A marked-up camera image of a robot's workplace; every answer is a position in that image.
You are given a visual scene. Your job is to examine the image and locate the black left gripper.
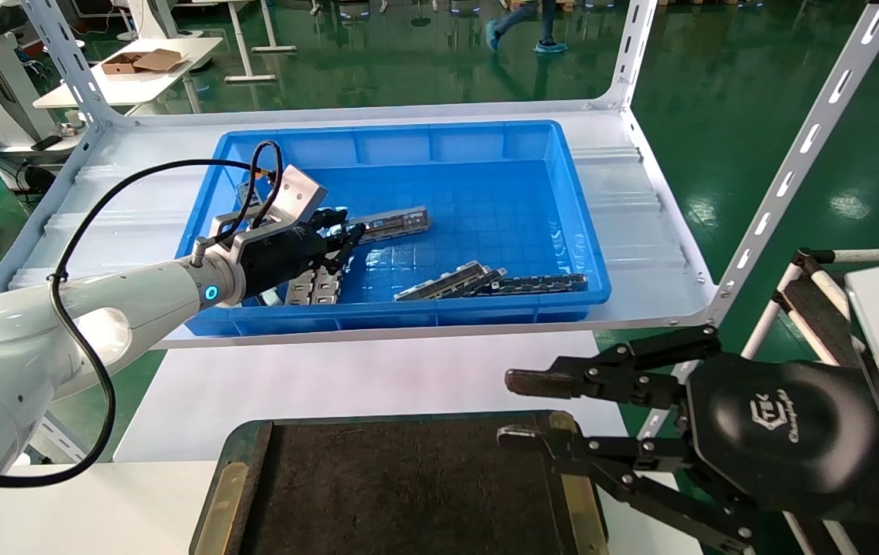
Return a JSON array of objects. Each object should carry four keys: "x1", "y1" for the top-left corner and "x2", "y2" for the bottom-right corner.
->
[{"x1": 242, "y1": 207, "x2": 368, "y2": 300}]

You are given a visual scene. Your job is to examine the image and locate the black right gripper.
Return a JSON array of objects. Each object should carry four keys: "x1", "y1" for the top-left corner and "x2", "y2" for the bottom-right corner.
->
[{"x1": 497, "y1": 324, "x2": 879, "y2": 553}]

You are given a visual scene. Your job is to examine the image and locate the silver metal bracket part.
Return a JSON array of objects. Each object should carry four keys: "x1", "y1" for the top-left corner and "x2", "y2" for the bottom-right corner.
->
[{"x1": 347, "y1": 206, "x2": 433, "y2": 246}]

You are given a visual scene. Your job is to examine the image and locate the black tray container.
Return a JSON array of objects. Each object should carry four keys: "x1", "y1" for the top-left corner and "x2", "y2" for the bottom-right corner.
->
[{"x1": 191, "y1": 410, "x2": 610, "y2": 555}]

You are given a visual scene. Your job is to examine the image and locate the blue plastic bin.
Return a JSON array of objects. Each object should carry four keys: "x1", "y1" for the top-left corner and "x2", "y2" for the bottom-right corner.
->
[{"x1": 176, "y1": 119, "x2": 612, "y2": 337}]

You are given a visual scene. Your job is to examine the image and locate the white metal shelf rack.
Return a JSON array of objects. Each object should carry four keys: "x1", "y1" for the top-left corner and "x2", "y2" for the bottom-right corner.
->
[{"x1": 0, "y1": 0, "x2": 879, "y2": 463}]

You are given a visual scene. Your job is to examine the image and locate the white work table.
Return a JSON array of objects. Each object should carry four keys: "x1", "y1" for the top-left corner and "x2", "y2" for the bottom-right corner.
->
[{"x1": 33, "y1": 35, "x2": 224, "y2": 115}]

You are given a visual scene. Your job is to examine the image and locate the open flat cardboard box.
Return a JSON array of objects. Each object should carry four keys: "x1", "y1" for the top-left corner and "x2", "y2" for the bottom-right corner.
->
[{"x1": 100, "y1": 48, "x2": 187, "y2": 76}]

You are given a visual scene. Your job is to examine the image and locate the walking person blue shoe covers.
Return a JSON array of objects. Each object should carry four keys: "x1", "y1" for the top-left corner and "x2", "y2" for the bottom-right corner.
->
[{"x1": 486, "y1": 0, "x2": 568, "y2": 55}]

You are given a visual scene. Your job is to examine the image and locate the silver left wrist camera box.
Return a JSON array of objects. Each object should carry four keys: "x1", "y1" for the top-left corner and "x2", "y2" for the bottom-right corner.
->
[{"x1": 264, "y1": 165, "x2": 329, "y2": 233}]

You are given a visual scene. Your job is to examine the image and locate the short metal bracket part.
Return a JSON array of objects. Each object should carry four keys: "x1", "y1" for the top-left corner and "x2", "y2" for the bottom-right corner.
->
[
  {"x1": 285, "y1": 266, "x2": 316, "y2": 307},
  {"x1": 313, "y1": 264, "x2": 345, "y2": 306}
]

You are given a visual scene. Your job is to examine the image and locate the long metal bracket part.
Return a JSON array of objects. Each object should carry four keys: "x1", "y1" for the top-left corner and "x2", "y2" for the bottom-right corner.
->
[
  {"x1": 393, "y1": 260, "x2": 506, "y2": 303},
  {"x1": 478, "y1": 273, "x2": 589, "y2": 298}
]

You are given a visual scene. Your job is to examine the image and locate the white desk frame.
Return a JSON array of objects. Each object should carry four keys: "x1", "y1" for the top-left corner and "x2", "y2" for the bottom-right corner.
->
[{"x1": 208, "y1": 0, "x2": 298, "y2": 84}]

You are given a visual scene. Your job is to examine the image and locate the tube frame cart black shelves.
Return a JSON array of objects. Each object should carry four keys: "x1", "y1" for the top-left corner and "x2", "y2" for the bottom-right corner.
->
[{"x1": 739, "y1": 247, "x2": 879, "y2": 555}]

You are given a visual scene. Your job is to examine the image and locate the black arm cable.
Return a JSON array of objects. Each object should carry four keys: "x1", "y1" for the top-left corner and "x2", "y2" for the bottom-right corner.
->
[{"x1": 0, "y1": 140, "x2": 284, "y2": 489}]

